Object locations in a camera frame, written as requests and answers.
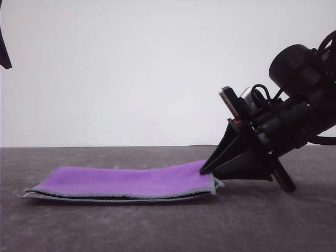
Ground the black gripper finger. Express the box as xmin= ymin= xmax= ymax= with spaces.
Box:
xmin=0 ymin=25 xmax=13 ymax=70
xmin=198 ymin=123 xmax=253 ymax=175
xmin=213 ymin=148 xmax=274 ymax=182

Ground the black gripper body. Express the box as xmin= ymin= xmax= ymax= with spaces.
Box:
xmin=227 ymin=101 xmax=313 ymax=194

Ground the purple towel with grey hem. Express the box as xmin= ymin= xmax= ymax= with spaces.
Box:
xmin=13 ymin=160 xmax=226 ymax=203

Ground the grey table cloth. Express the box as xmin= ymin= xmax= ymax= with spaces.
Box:
xmin=0 ymin=144 xmax=336 ymax=252

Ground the black camera cable loop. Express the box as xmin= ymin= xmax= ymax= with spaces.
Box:
xmin=250 ymin=83 xmax=285 ymax=109

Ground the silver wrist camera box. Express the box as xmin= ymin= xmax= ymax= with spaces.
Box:
xmin=218 ymin=86 xmax=261 ymax=119

